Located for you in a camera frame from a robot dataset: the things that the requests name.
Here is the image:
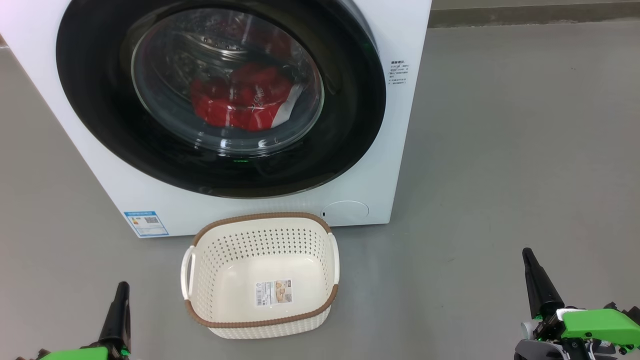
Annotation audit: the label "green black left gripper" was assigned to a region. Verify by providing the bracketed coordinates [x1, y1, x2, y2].
[15, 281, 132, 360]

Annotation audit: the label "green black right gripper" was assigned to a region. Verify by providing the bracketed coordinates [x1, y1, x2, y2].
[514, 247, 640, 360]

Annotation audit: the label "black round glass washer door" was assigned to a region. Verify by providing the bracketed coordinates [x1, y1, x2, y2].
[56, 0, 387, 199]

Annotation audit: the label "red garment with white trim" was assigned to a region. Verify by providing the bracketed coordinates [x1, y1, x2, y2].
[227, 62, 305, 132]

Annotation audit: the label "cream perforated laundry basket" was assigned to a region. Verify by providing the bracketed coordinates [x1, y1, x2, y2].
[180, 212, 341, 340]

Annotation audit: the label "white barcode shipping label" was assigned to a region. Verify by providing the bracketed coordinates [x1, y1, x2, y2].
[255, 279, 293, 307]

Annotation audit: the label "white front-load washing machine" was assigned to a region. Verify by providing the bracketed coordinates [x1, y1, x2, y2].
[0, 0, 433, 239]

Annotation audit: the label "stainless steel washing machine drum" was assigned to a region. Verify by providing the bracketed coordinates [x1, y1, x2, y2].
[132, 7, 325, 157]

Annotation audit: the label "blue energy label sticker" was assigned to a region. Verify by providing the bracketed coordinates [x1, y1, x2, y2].
[124, 210, 170, 238]

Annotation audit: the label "round white filter cover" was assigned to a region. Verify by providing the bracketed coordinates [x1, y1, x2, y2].
[320, 200, 370, 226]

